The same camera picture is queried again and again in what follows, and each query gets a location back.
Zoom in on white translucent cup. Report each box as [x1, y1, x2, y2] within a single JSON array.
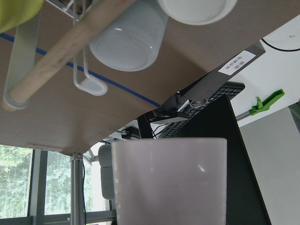
[[90, 0, 168, 72]]

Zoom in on white wire cup rack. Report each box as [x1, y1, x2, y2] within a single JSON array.
[[1, 0, 134, 112]]

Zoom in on pale green plastic cup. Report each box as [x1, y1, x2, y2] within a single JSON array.
[[158, 0, 237, 25]]

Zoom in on pink plastic cup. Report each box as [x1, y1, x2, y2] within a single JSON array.
[[112, 138, 227, 225]]

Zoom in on green toy figure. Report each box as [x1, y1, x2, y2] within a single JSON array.
[[249, 89, 285, 116]]

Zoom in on black keyboard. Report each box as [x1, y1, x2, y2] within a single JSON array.
[[161, 82, 246, 139]]

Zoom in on yellow plastic cup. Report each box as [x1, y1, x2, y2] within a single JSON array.
[[0, 0, 44, 33]]

